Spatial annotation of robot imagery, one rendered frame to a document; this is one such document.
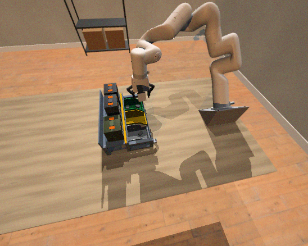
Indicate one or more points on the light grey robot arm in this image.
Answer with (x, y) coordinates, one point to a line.
(208, 14)

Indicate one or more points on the grey metal rack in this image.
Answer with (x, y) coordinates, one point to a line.
(108, 147)

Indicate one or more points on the grey open bin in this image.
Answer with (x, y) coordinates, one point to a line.
(133, 131)

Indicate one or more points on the green bin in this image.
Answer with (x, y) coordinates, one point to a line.
(131, 102)

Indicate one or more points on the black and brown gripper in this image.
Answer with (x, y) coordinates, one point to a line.
(145, 85)

